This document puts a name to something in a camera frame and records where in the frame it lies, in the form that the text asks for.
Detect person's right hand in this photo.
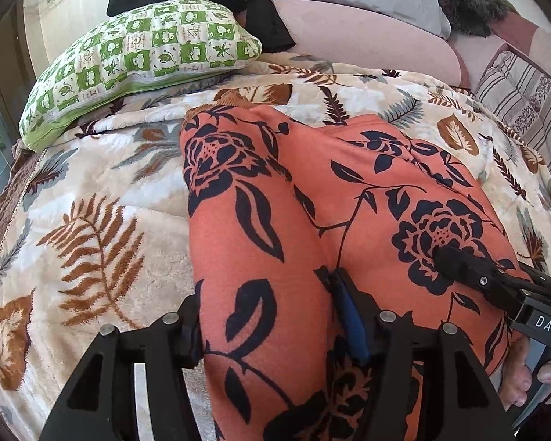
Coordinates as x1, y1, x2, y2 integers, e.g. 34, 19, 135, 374
498, 337, 551, 412

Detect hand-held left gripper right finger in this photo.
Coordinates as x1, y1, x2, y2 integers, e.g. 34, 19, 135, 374
314, 266, 515, 441

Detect black cloth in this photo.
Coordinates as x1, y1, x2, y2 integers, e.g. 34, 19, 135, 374
107, 0, 297, 53

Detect dark furry cushion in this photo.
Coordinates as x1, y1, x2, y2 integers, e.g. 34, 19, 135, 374
436, 0, 519, 40

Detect pink pillow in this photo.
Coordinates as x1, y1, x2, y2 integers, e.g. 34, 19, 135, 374
239, 0, 471, 88

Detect pink cloth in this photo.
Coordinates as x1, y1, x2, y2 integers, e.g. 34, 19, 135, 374
489, 9, 551, 79

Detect green checkered pillow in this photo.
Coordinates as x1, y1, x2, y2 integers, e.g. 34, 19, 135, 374
18, 0, 263, 152

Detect striped pillow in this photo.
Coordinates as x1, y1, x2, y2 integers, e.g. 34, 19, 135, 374
471, 48, 551, 180

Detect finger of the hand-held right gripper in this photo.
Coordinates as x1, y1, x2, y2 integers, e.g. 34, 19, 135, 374
434, 245, 525, 305
515, 263, 551, 286

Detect cream leaf print blanket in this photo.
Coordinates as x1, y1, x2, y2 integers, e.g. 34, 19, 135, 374
0, 50, 551, 437

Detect orange floral pants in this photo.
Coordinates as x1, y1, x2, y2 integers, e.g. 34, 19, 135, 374
179, 103, 533, 441

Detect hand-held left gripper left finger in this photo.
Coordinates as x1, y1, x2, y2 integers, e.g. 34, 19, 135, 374
39, 291, 207, 441

